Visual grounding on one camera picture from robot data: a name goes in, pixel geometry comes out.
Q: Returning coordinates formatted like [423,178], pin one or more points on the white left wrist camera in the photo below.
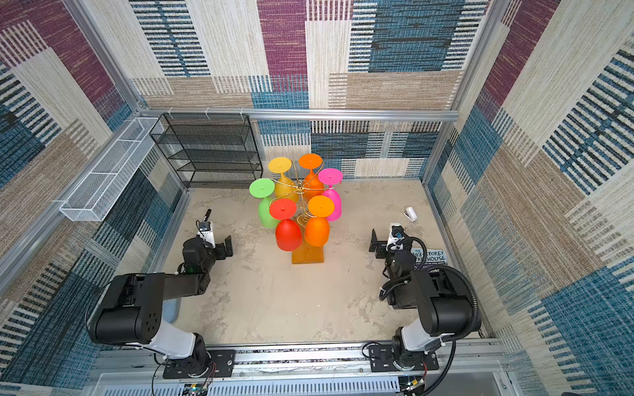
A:
[206,233]

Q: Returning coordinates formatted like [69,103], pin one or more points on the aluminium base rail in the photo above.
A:
[479,367]

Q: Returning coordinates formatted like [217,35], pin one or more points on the light orange plastic wine glass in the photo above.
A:
[317,229]

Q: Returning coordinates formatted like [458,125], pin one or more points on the gold wire wine glass rack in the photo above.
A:
[305,207]

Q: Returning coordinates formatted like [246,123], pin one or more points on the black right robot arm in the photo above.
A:
[459,316]

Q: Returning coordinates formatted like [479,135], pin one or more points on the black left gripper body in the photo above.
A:
[223,247]

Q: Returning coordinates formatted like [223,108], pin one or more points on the red plastic wine glass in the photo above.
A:
[287,232]

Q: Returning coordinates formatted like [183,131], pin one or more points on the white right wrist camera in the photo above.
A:
[395,238]

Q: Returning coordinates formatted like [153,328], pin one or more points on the dark orange plastic wine glass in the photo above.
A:
[312,186]

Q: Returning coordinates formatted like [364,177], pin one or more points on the white stapler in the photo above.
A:
[410,214]

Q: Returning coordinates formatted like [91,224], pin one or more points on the magenta plastic wine glass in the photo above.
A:
[330,178]

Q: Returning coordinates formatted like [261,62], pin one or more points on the treehouse paperback book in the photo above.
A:
[431,257]

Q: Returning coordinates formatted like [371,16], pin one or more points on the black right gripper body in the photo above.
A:
[378,243]

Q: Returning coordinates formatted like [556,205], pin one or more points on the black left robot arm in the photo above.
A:
[130,313]

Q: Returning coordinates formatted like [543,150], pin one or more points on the green plastic wine glass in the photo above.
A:
[263,189]

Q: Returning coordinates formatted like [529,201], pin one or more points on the yellow plastic wine glass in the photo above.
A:
[285,188]

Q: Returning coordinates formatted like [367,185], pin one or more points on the light blue oblong object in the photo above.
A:
[170,310]

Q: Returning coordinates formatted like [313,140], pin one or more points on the black mesh shelf rack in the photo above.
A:
[209,151]

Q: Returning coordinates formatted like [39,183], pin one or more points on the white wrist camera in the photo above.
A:
[206,233]
[395,238]

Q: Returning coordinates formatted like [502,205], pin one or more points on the white wire wall basket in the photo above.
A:
[100,189]

